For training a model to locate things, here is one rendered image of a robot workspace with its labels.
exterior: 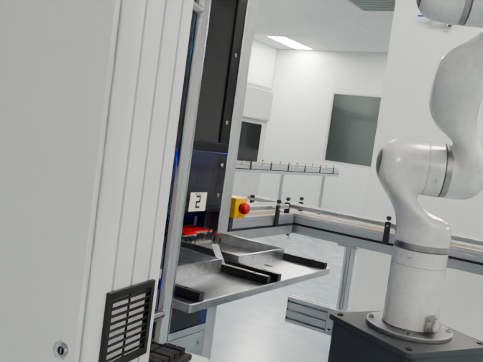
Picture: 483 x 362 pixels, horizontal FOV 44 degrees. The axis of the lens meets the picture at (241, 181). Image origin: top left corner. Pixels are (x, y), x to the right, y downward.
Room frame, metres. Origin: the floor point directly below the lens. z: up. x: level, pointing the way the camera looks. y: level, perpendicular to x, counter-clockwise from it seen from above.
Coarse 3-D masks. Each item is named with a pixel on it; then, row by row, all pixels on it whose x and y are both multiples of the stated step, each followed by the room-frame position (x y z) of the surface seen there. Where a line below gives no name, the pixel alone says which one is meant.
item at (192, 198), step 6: (192, 192) 1.84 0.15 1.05; (198, 192) 1.87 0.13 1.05; (204, 192) 1.89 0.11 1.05; (192, 198) 1.84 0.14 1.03; (198, 198) 1.87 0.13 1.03; (204, 198) 1.90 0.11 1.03; (192, 204) 1.85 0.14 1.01; (198, 204) 1.87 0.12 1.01; (204, 204) 1.90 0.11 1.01; (192, 210) 1.85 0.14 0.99; (198, 210) 1.88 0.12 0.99
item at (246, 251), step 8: (216, 232) 1.98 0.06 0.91; (224, 240) 1.96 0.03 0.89; (232, 240) 1.94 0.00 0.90; (240, 240) 1.92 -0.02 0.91; (248, 240) 1.91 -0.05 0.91; (192, 248) 1.71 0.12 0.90; (200, 248) 1.69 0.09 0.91; (208, 248) 1.68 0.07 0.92; (224, 248) 1.89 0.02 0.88; (232, 248) 1.90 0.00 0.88; (240, 248) 1.92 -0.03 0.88; (248, 248) 1.91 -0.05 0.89; (256, 248) 1.89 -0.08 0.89; (264, 248) 1.87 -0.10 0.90; (272, 248) 1.86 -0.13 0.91; (280, 248) 1.84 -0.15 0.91; (224, 256) 1.65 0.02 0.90; (232, 256) 1.63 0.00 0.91; (240, 256) 1.63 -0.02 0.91; (248, 256) 1.66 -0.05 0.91; (256, 256) 1.70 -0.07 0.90; (264, 256) 1.74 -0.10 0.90; (272, 256) 1.78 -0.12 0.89; (280, 256) 1.82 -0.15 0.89; (256, 264) 1.70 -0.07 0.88
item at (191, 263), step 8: (184, 256) 1.62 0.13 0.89; (192, 256) 1.60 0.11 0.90; (200, 256) 1.59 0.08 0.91; (208, 256) 1.57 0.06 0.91; (160, 264) 1.54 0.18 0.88; (184, 264) 1.57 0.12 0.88; (192, 264) 1.44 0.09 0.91; (200, 264) 1.47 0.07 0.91; (208, 264) 1.50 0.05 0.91; (216, 264) 1.53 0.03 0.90; (160, 272) 1.35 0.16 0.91; (184, 272) 1.42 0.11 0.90; (192, 272) 1.45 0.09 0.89; (200, 272) 1.48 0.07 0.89; (208, 272) 1.51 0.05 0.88; (216, 272) 1.54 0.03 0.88; (176, 280) 1.40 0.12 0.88
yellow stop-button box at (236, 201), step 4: (232, 196) 2.08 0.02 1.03; (236, 196) 2.10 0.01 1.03; (240, 196) 2.12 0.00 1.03; (232, 200) 2.06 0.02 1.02; (236, 200) 2.05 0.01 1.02; (240, 200) 2.07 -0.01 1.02; (244, 200) 2.09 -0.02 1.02; (232, 204) 2.06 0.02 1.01; (236, 204) 2.05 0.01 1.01; (240, 204) 2.07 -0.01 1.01; (232, 208) 2.05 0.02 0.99; (236, 208) 2.05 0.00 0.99; (232, 212) 2.05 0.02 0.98; (236, 212) 2.06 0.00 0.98; (240, 212) 2.07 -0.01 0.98; (232, 216) 2.05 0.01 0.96; (236, 216) 2.06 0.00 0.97; (240, 216) 2.08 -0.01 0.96; (244, 216) 2.10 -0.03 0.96
